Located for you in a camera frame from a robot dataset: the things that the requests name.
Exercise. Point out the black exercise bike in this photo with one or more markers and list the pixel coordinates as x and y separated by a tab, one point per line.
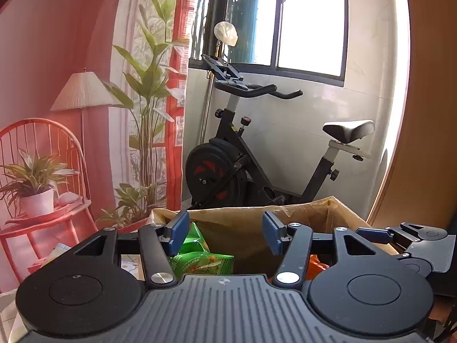
228	171

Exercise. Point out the wooden panel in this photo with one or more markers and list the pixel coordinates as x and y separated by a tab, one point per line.
425	114

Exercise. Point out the brown cardboard box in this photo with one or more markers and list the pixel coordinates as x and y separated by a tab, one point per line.
246	232

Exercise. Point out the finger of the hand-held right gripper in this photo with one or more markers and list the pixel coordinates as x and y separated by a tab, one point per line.
373	235

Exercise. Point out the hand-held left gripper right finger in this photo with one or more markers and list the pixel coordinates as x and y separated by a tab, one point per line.
271	232

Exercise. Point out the dark framed window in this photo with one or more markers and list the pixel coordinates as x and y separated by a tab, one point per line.
303	21

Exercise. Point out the green snack packet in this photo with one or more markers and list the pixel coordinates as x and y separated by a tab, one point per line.
203	263
194	239

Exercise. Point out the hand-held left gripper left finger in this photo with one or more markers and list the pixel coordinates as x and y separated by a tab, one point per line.
178	229

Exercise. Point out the metal pole with white cap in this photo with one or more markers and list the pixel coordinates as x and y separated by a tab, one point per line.
225	33

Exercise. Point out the printed pink wall backdrop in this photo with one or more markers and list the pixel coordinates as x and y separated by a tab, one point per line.
71	43

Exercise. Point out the floral checkered tablecloth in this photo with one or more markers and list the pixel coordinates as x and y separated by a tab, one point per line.
130	266

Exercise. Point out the orange snack packet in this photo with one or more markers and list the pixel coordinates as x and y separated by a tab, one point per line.
319	262

